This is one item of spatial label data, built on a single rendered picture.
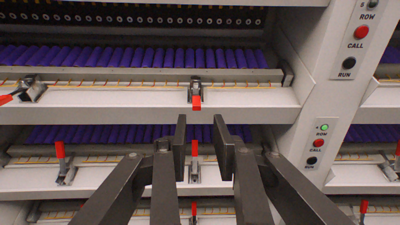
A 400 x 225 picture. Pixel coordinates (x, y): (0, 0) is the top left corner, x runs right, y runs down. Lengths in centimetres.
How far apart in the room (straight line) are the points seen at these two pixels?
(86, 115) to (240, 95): 26
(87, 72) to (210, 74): 21
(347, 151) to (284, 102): 26
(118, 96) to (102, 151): 18
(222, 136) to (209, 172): 32
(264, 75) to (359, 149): 32
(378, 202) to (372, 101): 40
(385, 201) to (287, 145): 43
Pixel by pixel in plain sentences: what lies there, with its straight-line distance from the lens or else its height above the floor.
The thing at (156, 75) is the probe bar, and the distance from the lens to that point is 37.
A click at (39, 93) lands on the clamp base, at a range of 43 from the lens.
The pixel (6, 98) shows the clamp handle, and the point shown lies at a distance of 39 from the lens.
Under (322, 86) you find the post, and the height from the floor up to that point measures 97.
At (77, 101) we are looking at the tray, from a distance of 39.
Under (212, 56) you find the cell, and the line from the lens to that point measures 42.
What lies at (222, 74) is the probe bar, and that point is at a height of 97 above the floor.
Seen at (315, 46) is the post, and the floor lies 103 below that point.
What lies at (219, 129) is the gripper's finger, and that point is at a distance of 17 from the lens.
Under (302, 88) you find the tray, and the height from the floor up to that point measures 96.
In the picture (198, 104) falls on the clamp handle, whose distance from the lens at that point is 28.
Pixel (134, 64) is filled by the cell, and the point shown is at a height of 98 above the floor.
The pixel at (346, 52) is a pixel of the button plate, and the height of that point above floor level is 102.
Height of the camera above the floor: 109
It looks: 29 degrees down
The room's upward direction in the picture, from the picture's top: 1 degrees clockwise
